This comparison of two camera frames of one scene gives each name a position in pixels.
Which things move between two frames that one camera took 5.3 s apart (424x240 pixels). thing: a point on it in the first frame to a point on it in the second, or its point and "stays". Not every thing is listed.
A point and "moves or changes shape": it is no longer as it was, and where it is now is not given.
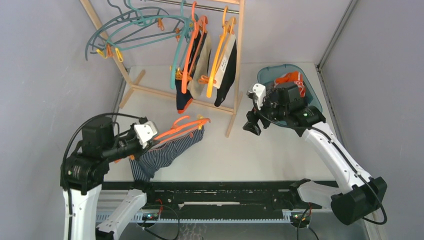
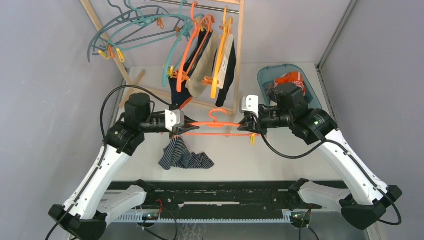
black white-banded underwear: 226,69 stays
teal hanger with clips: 190,22 to 186,28
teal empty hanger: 144,20 stays
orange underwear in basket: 295,77 stays
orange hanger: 178,131 moves or changes shape
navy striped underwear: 143,166 to 176,155
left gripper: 141,150 to 179,130
